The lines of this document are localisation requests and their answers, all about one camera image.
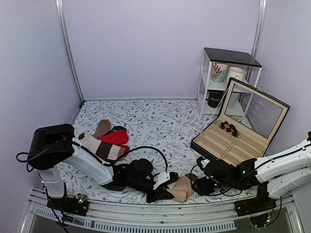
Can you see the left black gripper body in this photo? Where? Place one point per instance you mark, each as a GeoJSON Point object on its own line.
{"type": "Point", "coordinates": [158, 194]}

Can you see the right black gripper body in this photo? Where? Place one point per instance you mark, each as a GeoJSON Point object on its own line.
{"type": "Point", "coordinates": [207, 189]}

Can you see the beige striped ribbed sock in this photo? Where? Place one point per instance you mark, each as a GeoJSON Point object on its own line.
{"type": "Point", "coordinates": [182, 189]}

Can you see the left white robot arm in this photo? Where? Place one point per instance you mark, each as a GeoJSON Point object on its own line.
{"type": "Point", "coordinates": [99, 160]}

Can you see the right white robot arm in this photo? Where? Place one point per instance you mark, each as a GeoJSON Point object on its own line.
{"type": "Point", "coordinates": [283, 171]}

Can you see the floral tablecloth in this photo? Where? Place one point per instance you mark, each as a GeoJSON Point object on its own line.
{"type": "Point", "coordinates": [168, 125]}

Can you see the brown argyle rolled sock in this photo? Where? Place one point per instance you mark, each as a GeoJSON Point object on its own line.
{"type": "Point", "coordinates": [229, 128]}

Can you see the brown beige block sock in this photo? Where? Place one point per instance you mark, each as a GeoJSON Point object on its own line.
{"type": "Point", "coordinates": [106, 151]}

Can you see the red sock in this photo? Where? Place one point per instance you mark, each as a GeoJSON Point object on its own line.
{"type": "Point", "coordinates": [119, 138]}

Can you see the dark green sock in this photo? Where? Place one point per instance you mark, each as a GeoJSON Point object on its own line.
{"type": "Point", "coordinates": [115, 129]}

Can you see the black compartment organizer box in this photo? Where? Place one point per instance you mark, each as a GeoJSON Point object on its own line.
{"type": "Point", "coordinates": [257, 117]}

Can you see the tan brown sock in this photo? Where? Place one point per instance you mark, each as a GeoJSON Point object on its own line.
{"type": "Point", "coordinates": [103, 127]}

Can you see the black mug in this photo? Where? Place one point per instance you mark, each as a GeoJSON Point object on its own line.
{"type": "Point", "coordinates": [214, 98]}

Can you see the pale green mug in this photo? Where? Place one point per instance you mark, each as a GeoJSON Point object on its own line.
{"type": "Point", "coordinates": [233, 99]}

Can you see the floral pattern mug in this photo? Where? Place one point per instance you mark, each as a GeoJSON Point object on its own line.
{"type": "Point", "coordinates": [219, 71]}

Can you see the cream white mug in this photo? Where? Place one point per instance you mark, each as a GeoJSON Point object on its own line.
{"type": "Point", "coordinates": [236, 73]}

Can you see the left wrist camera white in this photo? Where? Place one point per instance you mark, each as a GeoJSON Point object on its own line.
{"type": "Point", "coordinates": [160, 179]}

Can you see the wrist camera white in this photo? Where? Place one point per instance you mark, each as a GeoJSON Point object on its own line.
{"type": "Point", "coordinates": [160, 179]}
{"type": "Point", "coordinates": [202, 162]}

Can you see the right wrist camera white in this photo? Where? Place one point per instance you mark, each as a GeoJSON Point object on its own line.
{"type": "Point", "coordinates": [202, 162]}

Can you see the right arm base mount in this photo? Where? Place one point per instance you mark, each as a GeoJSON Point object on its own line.
{"type": "Point", "coordinates": [262, 202]}

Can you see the aluminium front rail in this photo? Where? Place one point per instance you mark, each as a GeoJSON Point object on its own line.
{"type": "Point", "coordinates": [128, 212]}

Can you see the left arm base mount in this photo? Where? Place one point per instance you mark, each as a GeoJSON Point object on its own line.
{"type": "Point", "coordinates": [77, 205]}

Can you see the white frame glass shelf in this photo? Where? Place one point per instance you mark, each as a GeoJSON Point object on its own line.
{"type": "Point", "coordinates": [234, 59]}

